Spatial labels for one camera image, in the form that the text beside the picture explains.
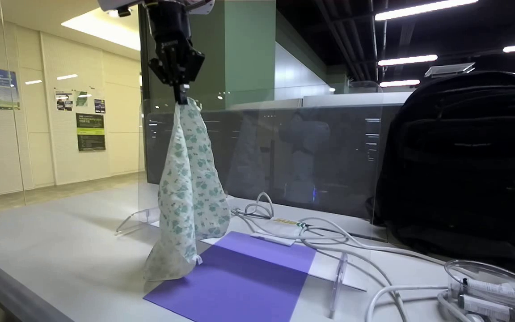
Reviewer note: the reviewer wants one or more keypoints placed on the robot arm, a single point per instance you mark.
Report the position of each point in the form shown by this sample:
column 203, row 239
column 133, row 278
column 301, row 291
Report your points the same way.
column 110, row 3

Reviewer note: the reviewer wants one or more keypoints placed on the white tube with dark cap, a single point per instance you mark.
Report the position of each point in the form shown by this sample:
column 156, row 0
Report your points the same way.
column 490, row 288
column 485, row 307

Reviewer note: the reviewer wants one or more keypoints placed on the ceiling air conditioner unit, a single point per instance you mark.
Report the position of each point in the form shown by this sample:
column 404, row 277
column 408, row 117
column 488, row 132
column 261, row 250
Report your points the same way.
column 449, row 69

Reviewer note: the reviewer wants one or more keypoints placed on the clear plastic container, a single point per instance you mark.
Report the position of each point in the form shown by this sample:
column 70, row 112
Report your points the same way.
column 476, row 268

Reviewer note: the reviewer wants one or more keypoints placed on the purple paper sheet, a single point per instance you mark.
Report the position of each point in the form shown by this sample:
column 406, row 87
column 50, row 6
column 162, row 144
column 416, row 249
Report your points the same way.
column 239, row 281

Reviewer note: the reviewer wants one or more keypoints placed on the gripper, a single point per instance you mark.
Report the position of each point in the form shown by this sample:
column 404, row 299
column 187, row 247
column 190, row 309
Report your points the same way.
column 170, row 24

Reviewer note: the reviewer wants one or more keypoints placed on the white cloth with green flowers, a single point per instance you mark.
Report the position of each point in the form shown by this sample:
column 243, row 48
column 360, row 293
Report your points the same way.
column 186, row 188

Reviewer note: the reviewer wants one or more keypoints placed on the black backpack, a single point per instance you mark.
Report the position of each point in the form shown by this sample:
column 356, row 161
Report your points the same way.
column 463, row 170

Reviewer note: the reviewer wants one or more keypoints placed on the dark green wall poster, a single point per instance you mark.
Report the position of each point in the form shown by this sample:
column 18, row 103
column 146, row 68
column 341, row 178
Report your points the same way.
column 90, row 132

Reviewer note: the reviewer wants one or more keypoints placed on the small wall poster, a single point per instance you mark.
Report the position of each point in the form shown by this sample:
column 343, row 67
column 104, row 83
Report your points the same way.
column 64, row 100
column 82, row 98
column 99, row 106

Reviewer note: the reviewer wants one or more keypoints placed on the clear glass panel with feet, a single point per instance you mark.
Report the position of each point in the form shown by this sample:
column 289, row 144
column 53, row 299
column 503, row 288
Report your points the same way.
column 284, row 161

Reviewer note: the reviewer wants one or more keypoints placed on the grey desk partition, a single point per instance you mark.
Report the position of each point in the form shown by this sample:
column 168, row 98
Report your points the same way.
column 262, row 147

